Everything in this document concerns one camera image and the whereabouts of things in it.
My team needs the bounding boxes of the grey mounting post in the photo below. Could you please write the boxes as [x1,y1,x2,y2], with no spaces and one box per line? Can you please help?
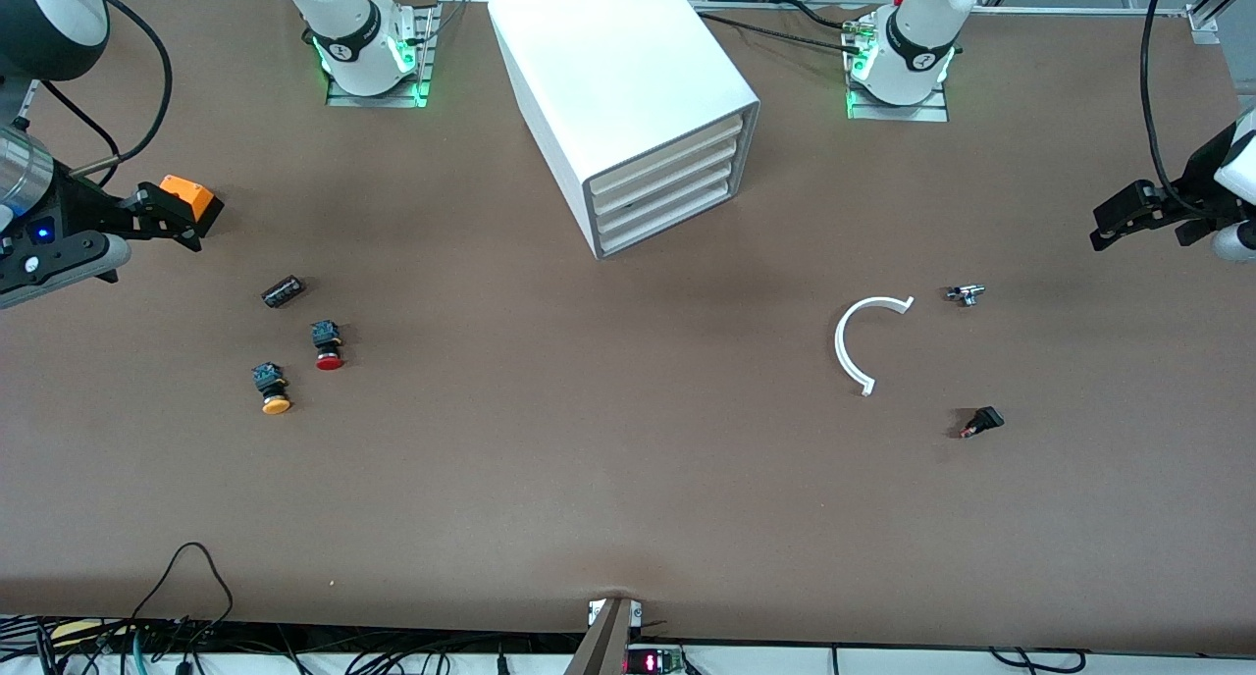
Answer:
[563,597,641,675]

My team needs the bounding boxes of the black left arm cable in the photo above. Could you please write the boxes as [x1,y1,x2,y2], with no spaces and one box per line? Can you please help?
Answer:
[1139,0,1196,215]

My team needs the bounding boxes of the red LED display device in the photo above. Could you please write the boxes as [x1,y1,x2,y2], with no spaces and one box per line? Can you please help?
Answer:
[625,646,686,675]

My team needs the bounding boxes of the looped black cable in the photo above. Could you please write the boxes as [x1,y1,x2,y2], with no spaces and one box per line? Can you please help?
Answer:
[131,542,236,649]

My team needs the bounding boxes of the black cable behind cabinet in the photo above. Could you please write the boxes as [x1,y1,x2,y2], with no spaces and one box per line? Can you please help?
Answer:
[687,6,866,58]

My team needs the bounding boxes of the yellow push button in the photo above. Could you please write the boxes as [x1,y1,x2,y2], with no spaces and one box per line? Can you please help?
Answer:
[251,361,293,417]

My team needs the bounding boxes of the black cable under table edge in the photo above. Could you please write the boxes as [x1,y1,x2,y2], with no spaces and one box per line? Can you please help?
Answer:
[989,648,1088,675]

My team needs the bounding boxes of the aluminium frame profile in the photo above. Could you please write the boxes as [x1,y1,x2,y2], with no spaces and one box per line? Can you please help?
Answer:
[981,0,1256,46]

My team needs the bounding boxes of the cream plastic drawer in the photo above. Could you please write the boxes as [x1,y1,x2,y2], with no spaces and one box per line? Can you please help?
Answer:
[599,183,733,254]
[596,162,736,235]
[590,116,745,197]
[593,139,740,217]

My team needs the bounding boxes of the red push button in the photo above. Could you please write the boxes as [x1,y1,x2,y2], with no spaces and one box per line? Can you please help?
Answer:
[310,320,345,372]

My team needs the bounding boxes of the white C-shaped clamp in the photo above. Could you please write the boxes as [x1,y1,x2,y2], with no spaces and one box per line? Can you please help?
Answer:
[834,295,916,398]

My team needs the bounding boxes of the white drawer cabinet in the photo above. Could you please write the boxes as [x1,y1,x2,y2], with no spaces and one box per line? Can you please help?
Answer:
[487,0,761,261]

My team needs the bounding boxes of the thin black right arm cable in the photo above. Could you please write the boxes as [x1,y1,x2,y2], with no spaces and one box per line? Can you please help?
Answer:
[37,78,122,161]

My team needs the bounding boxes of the aluminium arm base plate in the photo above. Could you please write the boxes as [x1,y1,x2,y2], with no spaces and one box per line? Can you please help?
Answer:
[845,18,951,123]
[326,0,440,108]

